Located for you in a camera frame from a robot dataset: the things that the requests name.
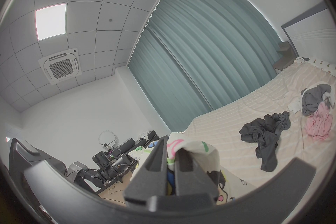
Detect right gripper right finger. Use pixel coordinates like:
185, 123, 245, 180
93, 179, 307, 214
173, 150, 220, 205

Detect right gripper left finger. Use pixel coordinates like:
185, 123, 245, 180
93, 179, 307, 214
123, 135, 169, 209

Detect white printed pyjama top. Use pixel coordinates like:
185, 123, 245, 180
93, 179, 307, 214
167, 132, 260, 204

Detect bed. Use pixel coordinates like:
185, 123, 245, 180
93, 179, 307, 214
181, 1, 336, 192

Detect round white mirror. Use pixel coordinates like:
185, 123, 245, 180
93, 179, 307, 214
99, 131, 118, 150

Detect black garment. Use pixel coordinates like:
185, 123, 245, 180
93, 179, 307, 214
238, 111, 291, 172

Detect blue-green curtain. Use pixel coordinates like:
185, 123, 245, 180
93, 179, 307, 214
127, 24, 213, 133
146, 0, 283, 112

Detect ceiling air conditioner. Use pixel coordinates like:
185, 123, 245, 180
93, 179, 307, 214
38, 48, 82, 85

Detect small white garment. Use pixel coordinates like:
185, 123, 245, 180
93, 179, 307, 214
287, 98, 305, 113

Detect pink garment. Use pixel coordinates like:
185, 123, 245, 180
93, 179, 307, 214
304, 102, 333, 141

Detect grey garment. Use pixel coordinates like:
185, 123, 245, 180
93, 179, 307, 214
300, 84, 336, 116

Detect grey bedside table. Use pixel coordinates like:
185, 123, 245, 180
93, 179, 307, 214
273, 41, 300, 71

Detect ceiling light panel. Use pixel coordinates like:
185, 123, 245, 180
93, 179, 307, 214
35, 3, 67, 40

